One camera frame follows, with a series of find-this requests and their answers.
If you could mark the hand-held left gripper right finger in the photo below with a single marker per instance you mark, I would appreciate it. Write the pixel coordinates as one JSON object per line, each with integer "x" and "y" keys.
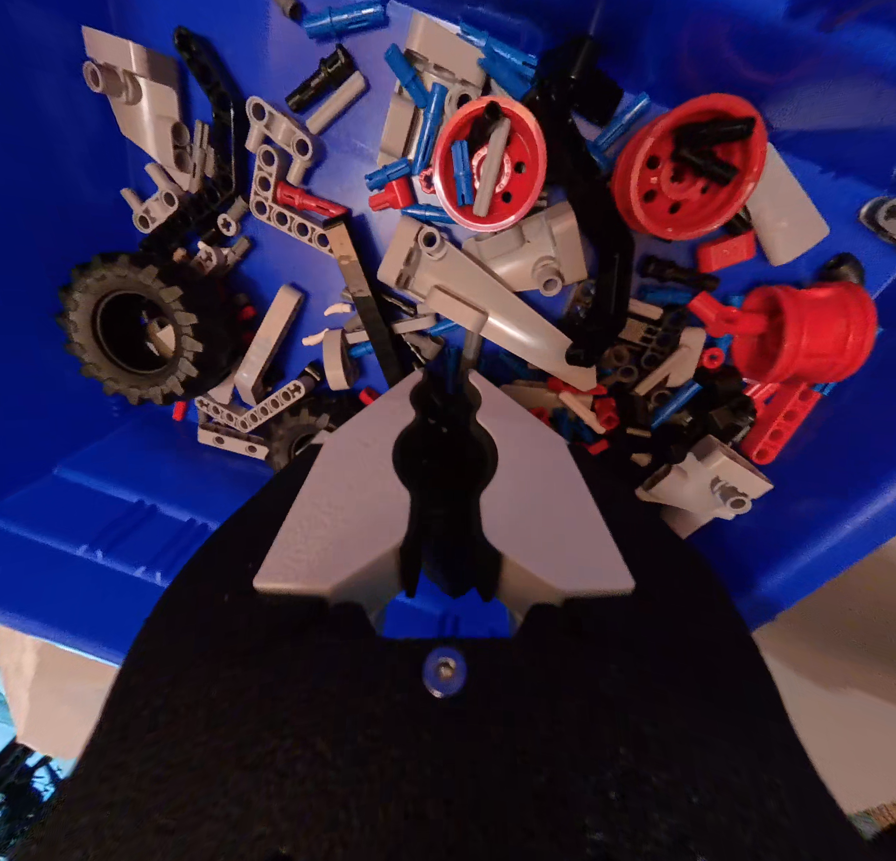
{"x": 546, "y": 518}

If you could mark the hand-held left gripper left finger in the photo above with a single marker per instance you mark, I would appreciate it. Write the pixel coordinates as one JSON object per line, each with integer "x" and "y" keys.
{"x": 336, "y": 518}

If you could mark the blue plastic bin with tag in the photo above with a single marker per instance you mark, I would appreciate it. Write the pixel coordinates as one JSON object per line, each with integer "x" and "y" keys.
{"x": 63, "y": 175}

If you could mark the heap of small plastic pieces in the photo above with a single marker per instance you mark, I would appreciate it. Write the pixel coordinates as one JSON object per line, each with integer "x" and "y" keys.
{"x": 505, "y": 60}

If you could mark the grey desk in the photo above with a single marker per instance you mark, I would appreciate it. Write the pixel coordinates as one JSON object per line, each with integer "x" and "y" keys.
{"x": 826, "y": 665}

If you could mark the grey panel with pin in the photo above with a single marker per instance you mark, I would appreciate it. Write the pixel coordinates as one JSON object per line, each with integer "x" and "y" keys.
{"x": 707, "y": 466}

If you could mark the short grey smooth beam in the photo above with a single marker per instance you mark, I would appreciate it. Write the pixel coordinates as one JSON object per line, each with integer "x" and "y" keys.
{"x": 273, "y": 336}

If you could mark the long grey pointed panel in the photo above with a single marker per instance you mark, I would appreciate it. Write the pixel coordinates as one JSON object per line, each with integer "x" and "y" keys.
{"x": 490, "y": 308}

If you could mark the black flat strip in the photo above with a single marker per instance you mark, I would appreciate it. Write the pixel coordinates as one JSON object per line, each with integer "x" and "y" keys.
{"x": 364, "y": 294}

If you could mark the red holed beam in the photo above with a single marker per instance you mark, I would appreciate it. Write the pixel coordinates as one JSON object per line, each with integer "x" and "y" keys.
{"x": 784, "y": 420}

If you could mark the grey blocky panel piece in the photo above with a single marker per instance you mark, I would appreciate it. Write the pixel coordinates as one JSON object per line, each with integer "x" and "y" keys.
{"x": 553, "y": 238}

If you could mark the thick black curved beam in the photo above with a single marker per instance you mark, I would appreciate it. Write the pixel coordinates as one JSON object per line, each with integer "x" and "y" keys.
{"x": 612, "y": 245}

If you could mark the large black rubber tyre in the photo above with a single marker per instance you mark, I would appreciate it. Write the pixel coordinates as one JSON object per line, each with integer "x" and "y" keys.
{"x": 84, "y": 329}

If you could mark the red axle pin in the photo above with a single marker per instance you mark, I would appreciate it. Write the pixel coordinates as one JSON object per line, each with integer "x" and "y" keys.
{"x": 308, "y": 200}

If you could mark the small red plate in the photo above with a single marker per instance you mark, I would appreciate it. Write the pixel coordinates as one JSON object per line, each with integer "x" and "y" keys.
{"x": 726, "y": 251}

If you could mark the red wheel rim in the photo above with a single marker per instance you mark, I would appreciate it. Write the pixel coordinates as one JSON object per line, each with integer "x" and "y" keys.
{"x": 735, "y": 175}
{"x": 521, "y": 140}
{"x": 812, "y": 329}

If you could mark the grey holed L beam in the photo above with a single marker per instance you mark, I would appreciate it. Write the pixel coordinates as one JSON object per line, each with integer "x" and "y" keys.
{"x": 269, "y": 175}

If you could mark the grey rounded panel piece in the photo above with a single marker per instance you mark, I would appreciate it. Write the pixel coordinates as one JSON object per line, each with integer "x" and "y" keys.
{"x": 791, "y": 210}

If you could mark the grey axle tube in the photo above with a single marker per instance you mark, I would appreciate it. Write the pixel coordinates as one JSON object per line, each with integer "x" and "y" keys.
{"x": 337, "y": 102}

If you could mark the thin black curved beam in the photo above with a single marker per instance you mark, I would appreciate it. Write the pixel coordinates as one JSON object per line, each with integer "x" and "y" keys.
{"x": 220, "y": 112}

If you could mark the black connector pin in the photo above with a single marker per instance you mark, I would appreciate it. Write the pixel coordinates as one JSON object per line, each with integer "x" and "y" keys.
{"x": 318, "y": 79}

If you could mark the grey angled panel piece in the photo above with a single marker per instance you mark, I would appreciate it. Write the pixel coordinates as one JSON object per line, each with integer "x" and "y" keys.
{"x": 150, "y": 98}

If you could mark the grey curved panel piece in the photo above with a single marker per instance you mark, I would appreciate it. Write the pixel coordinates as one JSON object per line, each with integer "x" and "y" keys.
{"x": 434, "y": 42}

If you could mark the blue connector pin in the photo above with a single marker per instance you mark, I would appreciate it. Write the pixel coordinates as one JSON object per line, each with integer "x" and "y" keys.
{"x": 343, "y": 20}

